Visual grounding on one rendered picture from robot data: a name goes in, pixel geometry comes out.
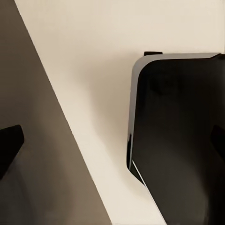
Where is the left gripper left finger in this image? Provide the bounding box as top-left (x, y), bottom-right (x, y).
top-left (0, 125), bottom-right (24, 181)

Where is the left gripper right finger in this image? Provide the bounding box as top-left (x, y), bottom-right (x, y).
top-left (210, 124), bottom-right (225, 161)

